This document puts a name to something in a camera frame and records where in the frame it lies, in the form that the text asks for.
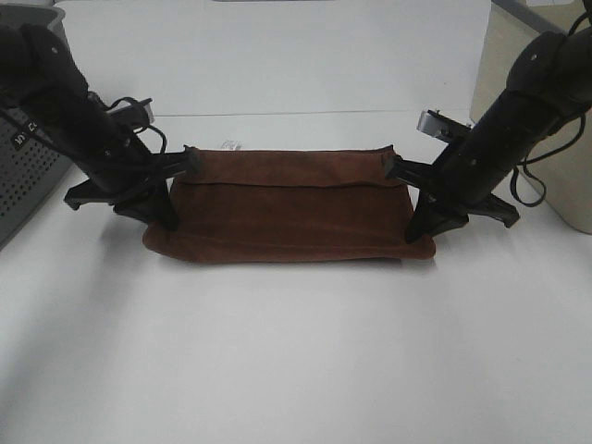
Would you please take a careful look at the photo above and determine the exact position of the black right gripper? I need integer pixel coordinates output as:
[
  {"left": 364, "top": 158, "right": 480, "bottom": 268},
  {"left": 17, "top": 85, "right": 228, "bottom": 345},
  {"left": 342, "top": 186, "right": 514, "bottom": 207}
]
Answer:
[{"left": 385, "top": 96, "right": 541, "bottom": 243}]

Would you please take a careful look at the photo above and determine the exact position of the brown towel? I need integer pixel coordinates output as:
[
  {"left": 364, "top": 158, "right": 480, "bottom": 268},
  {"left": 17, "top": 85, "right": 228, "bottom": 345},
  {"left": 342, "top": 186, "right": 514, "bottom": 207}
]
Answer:
[{"left": 142, "top": 145, "right": 436, "bottom": 264}]

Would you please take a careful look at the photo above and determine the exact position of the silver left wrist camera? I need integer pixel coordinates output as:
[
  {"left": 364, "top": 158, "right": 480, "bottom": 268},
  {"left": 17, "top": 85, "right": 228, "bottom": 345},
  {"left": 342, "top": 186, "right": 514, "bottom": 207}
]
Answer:
[{"left": 87, "top": 92, "right": 154, "bottom": 132}]

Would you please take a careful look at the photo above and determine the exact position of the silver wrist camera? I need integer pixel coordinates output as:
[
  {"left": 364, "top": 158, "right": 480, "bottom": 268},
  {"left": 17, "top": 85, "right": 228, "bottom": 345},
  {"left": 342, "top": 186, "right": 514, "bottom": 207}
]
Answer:
[
  {"left": 416, "top": 109, "right": 472, "bottom": 143},
  {"left": 87, "top": 92, "right": 154, "bottom": 132}
]

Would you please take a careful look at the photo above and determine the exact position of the grey perforated plastic basket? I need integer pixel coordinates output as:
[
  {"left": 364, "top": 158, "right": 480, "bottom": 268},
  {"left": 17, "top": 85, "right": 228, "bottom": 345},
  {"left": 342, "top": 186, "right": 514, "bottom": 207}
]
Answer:
[{"left": 1, "top": 1, "right": 71, "bottom": 246}]

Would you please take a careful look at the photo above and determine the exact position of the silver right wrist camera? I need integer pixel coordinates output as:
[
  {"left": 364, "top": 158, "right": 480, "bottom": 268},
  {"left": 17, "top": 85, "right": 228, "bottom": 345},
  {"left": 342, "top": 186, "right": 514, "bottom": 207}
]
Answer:
[{"left": 416, "top": 109, "right": 472, "bottom": 143}]

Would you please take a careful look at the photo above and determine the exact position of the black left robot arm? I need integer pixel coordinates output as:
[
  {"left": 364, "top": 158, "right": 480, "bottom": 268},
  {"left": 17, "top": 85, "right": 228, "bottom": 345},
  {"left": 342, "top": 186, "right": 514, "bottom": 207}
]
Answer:
[{"left": 1, "top": 24, "right": 200, "bottom": 230}]

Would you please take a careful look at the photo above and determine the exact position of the white towel care label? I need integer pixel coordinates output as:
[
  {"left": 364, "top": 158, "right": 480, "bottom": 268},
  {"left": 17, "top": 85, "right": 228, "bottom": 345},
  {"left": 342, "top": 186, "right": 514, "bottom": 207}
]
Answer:
[{"left": 220, "top": 140, "right": 241, "bottom": 151}]

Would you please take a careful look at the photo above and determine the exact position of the beige storage box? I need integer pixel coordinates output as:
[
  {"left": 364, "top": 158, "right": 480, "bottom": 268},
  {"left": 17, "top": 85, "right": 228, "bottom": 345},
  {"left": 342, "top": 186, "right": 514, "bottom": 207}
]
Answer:
[{"left": 469, "top": 0, "right": 592, "bottom": 234}]

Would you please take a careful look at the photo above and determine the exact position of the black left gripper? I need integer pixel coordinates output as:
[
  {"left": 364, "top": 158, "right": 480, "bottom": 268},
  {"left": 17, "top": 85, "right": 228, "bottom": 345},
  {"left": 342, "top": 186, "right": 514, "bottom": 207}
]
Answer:
[{"left": 65, "top": 101, "right": 201, "bottom": 230}]

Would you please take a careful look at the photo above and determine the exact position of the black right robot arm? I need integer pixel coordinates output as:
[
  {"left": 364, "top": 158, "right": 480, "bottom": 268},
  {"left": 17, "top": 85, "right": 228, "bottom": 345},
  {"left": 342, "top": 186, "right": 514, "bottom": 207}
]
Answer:
[{"left": 386, "top": 29, "right": 591, "bottom": 243}]

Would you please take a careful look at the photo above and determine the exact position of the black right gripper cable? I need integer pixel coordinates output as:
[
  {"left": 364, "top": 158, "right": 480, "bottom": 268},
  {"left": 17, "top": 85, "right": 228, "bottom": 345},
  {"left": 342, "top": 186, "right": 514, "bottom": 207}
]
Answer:
[{"left": 508, "top": 8, "right": 592, "bottom": 207}]

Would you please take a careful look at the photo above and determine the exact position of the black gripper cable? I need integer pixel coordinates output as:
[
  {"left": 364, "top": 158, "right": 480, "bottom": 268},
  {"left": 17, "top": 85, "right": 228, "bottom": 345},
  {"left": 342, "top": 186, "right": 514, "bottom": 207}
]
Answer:
[
  {"left": 508, "top": 8, "right": 592, "bottom": 207},
  {"left": 0, "top": 94, "right": 168, "bottom": 186}
]

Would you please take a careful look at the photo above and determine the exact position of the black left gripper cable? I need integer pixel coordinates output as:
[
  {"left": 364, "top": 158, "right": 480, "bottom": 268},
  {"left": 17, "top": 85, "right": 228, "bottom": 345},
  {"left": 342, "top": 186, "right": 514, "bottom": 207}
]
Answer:
[{"left": 0, "top": 94, "right": 168, "bottom": 186}]

